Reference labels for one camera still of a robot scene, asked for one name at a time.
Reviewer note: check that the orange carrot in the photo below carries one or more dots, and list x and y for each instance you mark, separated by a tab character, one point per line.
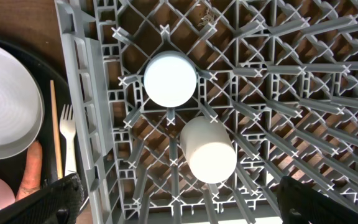
32	174

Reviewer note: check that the grey dishwasher rack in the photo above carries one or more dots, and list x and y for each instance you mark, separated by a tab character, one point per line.
281	76

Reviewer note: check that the wooden chopstick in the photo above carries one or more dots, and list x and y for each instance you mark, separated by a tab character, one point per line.
56	135

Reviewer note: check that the white plastic fork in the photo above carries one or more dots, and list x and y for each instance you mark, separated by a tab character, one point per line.
68	129

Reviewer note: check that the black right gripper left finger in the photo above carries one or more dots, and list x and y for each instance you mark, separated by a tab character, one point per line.
58	203

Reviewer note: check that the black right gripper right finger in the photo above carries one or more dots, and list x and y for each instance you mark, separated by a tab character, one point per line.
299	203

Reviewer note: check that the light blue plastic cup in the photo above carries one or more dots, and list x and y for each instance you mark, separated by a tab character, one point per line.
170	79

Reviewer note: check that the grey round plate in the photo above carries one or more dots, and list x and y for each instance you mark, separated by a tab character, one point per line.
21	106

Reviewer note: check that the white paper cup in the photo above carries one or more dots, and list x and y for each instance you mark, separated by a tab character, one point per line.
208	150

